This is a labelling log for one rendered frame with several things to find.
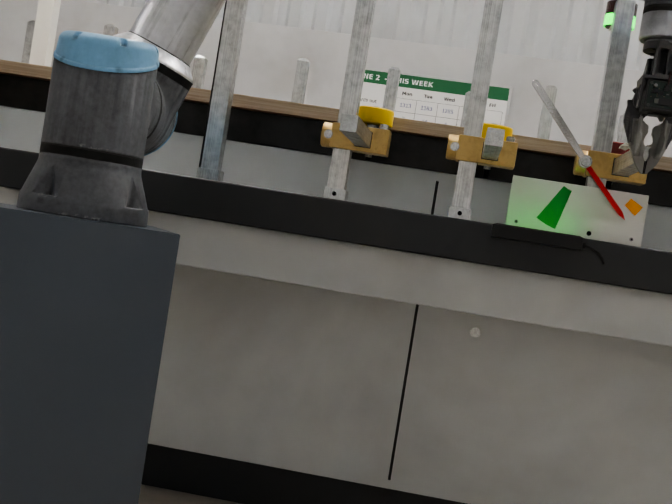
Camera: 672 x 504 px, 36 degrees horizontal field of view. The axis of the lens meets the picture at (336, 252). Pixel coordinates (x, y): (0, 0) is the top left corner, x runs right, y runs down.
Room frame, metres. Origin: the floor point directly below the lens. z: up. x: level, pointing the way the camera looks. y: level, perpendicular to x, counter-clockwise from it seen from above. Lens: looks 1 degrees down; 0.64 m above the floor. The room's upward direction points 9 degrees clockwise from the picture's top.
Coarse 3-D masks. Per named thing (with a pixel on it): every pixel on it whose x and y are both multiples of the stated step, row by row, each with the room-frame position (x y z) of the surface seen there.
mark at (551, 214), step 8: (560, 192) 2.02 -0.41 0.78; (568, 192) 2.02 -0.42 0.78; (552, 200) 2.02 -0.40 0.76; (560, 200) 2.02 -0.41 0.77; (544, 208) 2.03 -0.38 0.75; (552, 208) 2.02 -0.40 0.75; (560, 208) 2.02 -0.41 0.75; (544, 216) 2.03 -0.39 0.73; (552, 216) 2.02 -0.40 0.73; (560, 216) 2.02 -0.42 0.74; (552, 224) 2.02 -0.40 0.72
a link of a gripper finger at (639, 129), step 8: (640, 120) 1.72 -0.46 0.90; (632, 128) 1.74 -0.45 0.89; (640, 128) 1.72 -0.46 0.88; (648, 128) 1.74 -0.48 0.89; (632, 136) 1.74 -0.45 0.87; (640, 136) 1.70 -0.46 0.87; (632, 144) 1.74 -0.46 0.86; (640, 144) 1.70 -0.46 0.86; (632, 152) 1.74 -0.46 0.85; (640, 152) 1.74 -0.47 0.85; (640, 160) 1.73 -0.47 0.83; (640, 168) 1.73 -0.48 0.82
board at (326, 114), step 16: (0, 64) 2.36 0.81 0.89; (16, 64) 2.35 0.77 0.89; (32, 64) 2.35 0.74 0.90; (48, 80) 2.38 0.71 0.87; (192, 96) 2.31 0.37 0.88; (208, 96) 2.30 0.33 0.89; (240, 96) 2.29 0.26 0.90; (272, 112) 2.29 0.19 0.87; (288, 112) 2.28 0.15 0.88; (304, 112) 2.28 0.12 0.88; (320, 112) 2.27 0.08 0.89; (336, 112) 2.27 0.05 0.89; (400, 128) 2.25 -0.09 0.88; (416, 128) 2.25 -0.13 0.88; (432, 128) 2.24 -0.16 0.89; (448, 128) 2.24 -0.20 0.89; (528, 144) 2.22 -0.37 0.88; (544, 144) 2.22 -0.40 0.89; (560, 144) 2.21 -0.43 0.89
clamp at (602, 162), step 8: (584, 152) 2.03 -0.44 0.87; (592, 152) 2.02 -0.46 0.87; (600, 152) 2.02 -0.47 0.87; (576, 160) 2.03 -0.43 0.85; (592, 160) 2.02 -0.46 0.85; (600, 160) 2.01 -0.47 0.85; (608, 160) 2.01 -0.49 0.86; (576, 168) 2.02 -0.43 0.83; (600, 168) 2.01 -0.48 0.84; (608, 168) 2.01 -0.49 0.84; (584, 176) 2.04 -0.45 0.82; (600, 176) 2.01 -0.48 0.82; (608, 176) 2.01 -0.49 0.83; (616, 176) 2.01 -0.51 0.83; (624, 176) 2.01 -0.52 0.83; (632, 176) 2.01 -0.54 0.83; (640, 176) 2.01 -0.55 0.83; (632, 184) 2.05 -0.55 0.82; (640, 184) 2.02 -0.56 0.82
